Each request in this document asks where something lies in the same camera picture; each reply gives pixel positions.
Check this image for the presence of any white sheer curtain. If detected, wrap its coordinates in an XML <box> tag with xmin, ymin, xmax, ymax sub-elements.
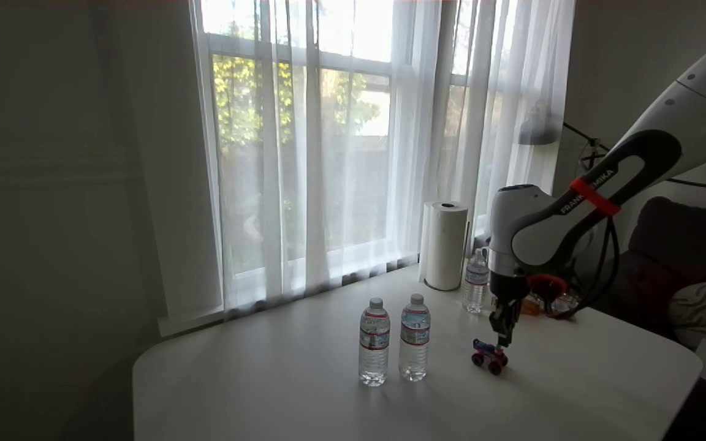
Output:
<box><xmin>116</xmin><ymin>0</ymin><xmax>575</xmax><ymax>320</ymax></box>

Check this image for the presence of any clear water bottle near towel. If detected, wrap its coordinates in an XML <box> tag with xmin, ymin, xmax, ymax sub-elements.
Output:
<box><xmin>466</xmin><ymin>243</ymin><xmax>488</xmax><ymax>314</ymax></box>

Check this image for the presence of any clear water bottle red label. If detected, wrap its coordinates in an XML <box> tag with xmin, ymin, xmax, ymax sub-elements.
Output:
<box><xmin>358</xmin><ymin>298</ymin><xmax>389</xmax><ymax>389</ymax></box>

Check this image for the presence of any red and blue toy car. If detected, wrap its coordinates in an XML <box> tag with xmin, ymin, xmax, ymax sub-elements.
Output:
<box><xmin>471</xmin><ymin>339</ymin><xmax>508</xmax><ymax>376</ymax></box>

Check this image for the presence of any dark sofa with cushion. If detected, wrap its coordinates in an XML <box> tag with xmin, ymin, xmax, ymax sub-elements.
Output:
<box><xmin>597</xmin><ymin>197</ymin><xmax>706</xmax><ymax>347</ymax></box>

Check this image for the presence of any clear plastic water bottle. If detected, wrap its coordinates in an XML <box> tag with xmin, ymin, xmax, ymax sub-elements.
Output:
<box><xmin>400</xmin><ymin>295</ymin><xmax>431</xmax><ymax>383</ymax></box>

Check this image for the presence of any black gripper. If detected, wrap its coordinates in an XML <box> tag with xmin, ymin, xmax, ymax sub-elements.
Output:
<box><xmin>491</xmin><ymin>274</ymin><xmax>524</xmax><ymax>346</ymax></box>

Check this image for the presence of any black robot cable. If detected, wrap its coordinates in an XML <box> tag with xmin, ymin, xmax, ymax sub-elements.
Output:
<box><xmin>521</xmin><ymin>216</ymin><xmax>622</xmax><ymax>320</ymax></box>

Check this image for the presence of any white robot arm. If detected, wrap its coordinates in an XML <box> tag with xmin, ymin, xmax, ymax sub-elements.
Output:
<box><xmin>488</xmin><ymin>53</ymin><xmax>706</xmax><ymax>347</ymax></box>

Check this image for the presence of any white paper towel roll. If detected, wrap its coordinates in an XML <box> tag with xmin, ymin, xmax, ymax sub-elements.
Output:
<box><xmin>419</xmin><ymin>202</ymin><xmax>469</xmax><ymax>291</ymax></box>

